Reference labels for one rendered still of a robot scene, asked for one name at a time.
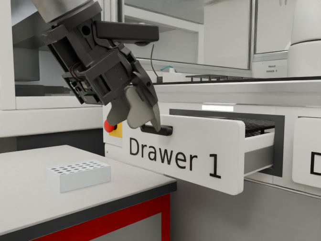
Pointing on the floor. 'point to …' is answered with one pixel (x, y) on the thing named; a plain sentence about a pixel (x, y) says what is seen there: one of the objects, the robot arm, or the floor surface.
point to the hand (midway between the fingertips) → (150, 120)
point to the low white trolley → (81, 201)
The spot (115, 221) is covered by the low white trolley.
